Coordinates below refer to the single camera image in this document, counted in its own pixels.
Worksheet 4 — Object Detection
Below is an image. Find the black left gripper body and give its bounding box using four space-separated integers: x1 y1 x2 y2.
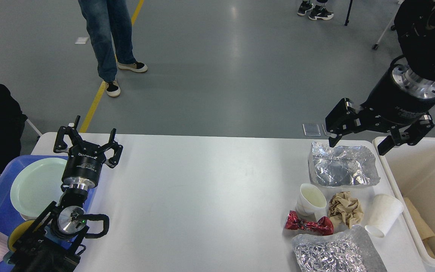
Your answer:
62 148 105 189

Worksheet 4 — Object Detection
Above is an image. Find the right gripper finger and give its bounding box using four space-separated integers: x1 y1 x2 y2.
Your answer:
325 98 376 147
377 114 435 156

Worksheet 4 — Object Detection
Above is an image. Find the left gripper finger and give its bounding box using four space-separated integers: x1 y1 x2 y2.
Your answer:
52 115 83 155
95 128 123 169

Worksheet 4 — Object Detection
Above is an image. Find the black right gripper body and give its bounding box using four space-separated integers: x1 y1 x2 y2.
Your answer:
360 64 435 131

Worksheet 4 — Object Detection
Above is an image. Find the light green plate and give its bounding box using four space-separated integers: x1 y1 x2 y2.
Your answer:
10 157 67 216

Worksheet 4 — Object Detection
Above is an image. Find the white lid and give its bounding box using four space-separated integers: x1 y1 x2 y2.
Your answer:
365 194 404 238

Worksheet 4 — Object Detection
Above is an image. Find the white paper cup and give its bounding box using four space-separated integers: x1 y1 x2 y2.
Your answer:
295 184 327 216

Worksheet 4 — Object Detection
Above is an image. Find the dark teal mug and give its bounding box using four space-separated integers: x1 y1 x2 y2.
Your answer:
3 220 48 272

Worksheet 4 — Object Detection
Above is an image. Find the brown paper bag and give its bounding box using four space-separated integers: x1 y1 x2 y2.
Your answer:
404 197 435 259

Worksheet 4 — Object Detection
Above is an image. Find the silver foil bag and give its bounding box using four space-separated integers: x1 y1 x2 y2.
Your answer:
292 224 387 272
308 142 380 187

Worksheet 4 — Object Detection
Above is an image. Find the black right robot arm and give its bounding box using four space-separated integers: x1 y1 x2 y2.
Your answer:
325 0 435 155

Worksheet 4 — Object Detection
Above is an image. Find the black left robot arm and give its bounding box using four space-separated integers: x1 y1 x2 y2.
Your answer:
5 116 123 272

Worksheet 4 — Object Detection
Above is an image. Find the beige plastic bin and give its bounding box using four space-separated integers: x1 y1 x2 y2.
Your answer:
379 138 435 267

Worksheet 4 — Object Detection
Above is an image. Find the pink plate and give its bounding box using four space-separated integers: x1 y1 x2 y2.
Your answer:
20 213 38 221

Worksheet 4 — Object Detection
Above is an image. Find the blue plastic tray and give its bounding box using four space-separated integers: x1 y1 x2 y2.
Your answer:
0 155 94 272

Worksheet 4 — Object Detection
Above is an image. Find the crumpled brown paper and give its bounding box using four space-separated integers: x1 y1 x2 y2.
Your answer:
327 191 364 229

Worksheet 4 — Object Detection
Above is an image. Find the red foil wrapper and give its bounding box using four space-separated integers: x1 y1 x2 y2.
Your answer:
284 210 334 236

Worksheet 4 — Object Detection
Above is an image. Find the person in black and jeans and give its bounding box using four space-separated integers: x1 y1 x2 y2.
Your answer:
78 0 147 97

